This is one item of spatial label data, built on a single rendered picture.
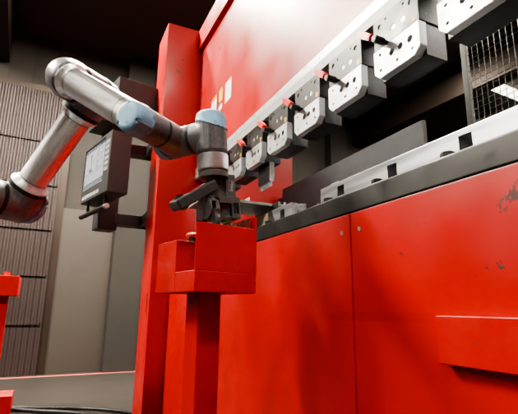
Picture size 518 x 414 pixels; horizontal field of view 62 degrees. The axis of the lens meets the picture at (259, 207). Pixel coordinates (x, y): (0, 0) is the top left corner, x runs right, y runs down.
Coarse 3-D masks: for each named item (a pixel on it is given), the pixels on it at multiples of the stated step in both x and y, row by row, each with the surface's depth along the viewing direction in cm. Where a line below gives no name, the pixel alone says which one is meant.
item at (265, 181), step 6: (270, 162) 166; (264, 168) 169; (270, 168) 165; (258, 174) 174; (264, 174) 169; (270, 174) 164; (258, 180) 173; (264, 180) 168; (270, 180) 164; (264, 186) 170; (270, 186) 165
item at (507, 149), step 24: (480, 144) 65; (504, 144) 62; (432, 168) 73; (456, 168) 69; (480, 168) 65; (360, 192) 90; (384, 192) 83; (408, 192) 78; (288, 216) 118; (312, 216) 106; (336, 216) 97
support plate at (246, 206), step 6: (192, 204) 158; (240, 204) 155; (246, 204) 155; (252, 204) 155; (258, 204) 155; (264, 204) 156; (270, 204) 157; (246, 210) 165; (252, 210) 165; (258, 210) 165
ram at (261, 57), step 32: (256, 0) 190; (288, 0) 159; (320, 0) 137; (352, 0) 121; (224, 32) 226; (256, 32) 185; (288, 32) 156; (320, 32) 135; (352, 32) 119; (224, 64) 220; (256, 64) 181; (288, 64) 153; (320, 64) 133; (224, 96) 214; (256, 96) 177; (288, 96) 151
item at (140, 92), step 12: (120, 84) 253; (132, 84) 259; (132, 96) 257; (144, 96) 262; (156, 96) 268; (108, 120) 268; (96, 132) 287; (108, 132) 285; (96, 216) 275; (108, 216) 275; (96, 228) 272; (108, 228) 274
